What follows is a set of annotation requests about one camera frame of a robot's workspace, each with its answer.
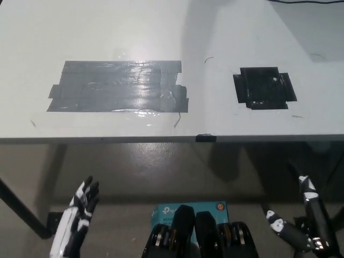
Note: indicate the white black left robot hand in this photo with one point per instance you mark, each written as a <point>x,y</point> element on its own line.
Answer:
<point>70,225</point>

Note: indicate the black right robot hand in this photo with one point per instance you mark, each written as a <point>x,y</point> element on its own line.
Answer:
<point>317,217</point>

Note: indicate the black robot torso blocks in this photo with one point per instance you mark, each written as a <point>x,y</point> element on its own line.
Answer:
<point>185,231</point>

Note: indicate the black metal table leg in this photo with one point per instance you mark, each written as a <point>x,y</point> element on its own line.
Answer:
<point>24,208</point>

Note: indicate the teal router cardboard box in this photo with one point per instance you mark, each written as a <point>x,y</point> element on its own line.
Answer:
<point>166,212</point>

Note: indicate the small black tape strip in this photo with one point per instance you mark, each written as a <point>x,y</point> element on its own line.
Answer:
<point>206,138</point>

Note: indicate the black tape square patch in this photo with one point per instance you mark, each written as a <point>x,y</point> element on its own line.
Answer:
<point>262,88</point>

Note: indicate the grey duct tape patch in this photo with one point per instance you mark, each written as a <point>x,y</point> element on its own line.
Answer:
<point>113,88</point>

